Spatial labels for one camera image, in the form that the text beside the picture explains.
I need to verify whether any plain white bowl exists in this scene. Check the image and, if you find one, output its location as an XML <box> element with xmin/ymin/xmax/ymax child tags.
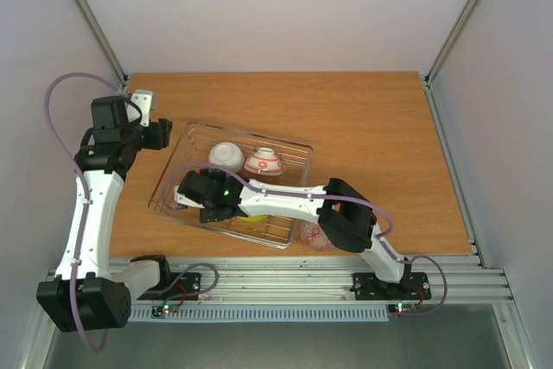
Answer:
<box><xmin>208</xmin><ymin>142</ymin><xmax>245</xmax><ymax>173</ymax></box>

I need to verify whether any green and white bowl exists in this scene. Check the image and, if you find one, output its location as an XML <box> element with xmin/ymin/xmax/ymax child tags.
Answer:
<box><xmin>237</xmin><ymin>214</ymin><xmax>268</xmax><ymax>222</ymax></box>

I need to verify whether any chrome wire dish rack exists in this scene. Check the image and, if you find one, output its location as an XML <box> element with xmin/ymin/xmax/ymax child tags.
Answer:
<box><xmin>147</xmin><ymin>121</ymin><xmax>315</xmax><ymax>251</ymax></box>

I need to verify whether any red floral pattern bowl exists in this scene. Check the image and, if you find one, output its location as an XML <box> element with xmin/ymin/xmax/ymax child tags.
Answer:
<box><xmin>244</xmin><ymin>147</ymin><xmax>283</xmax><ymax>175</ymax></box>

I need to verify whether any red geometric pattern bowl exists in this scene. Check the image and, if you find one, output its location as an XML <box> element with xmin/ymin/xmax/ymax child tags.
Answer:
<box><xmin>299</xmin><ymin>221</ymin><xmax>334</xmax><ymax>251</ymax></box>

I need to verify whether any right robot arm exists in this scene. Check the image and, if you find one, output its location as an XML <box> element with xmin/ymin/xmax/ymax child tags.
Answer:
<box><xmin>174</xmin><ymin>168</ymin><xmax>412</xmax><ymax>297</ymax></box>

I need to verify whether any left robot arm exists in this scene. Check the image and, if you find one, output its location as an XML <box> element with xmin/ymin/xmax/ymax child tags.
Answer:
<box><xmin>36</xmin><ymin>90</ymin><xmax>175</xmax><ymax>333</ymax></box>

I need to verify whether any left controller board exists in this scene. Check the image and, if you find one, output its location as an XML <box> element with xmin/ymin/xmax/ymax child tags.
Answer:
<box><xmin>150</xmin><ymin>304</ymin><xmax>180</xmax><ymax>318</ymax></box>

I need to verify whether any controller board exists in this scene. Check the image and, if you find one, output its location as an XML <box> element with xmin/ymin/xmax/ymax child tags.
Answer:
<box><xmin>150</xmin><ymin>304</ymin><xmax>180</xmax><ymax>318</ymax></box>
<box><xmin>388</xmin><ymin>302</ymin><xmax>422</xmax><ymax>314</ymax></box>

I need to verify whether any right controller board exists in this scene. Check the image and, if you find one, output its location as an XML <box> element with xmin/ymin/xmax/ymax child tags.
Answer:
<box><xmin>388</xmin><ymin>302</ymin><xmax>422</xmax><ymax>314</ymax></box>

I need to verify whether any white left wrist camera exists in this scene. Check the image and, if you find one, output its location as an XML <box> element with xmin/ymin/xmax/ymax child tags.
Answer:
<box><xmin>126</xmin><ymin>90</ymin><xmax>156</xmax><ymax>127</ymax></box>

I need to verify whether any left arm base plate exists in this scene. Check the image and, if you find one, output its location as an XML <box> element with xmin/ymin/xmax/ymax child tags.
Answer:
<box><xmin>138</xmin><ymin>272</ymin><xmax>201</xmax><ymax>301</ymax></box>

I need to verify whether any slotted grey cable duct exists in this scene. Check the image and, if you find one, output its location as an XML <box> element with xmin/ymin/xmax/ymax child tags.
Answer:
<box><xmin>129</xmin><ymin>304</ymin><xmax>389</xmax><ymax>324</ymax></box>

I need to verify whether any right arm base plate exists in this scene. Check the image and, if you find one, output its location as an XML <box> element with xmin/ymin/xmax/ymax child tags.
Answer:
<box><xmin>350</xmin><ymin>272</ymin><xmax>432</xmax><ymax>302</ymax></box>

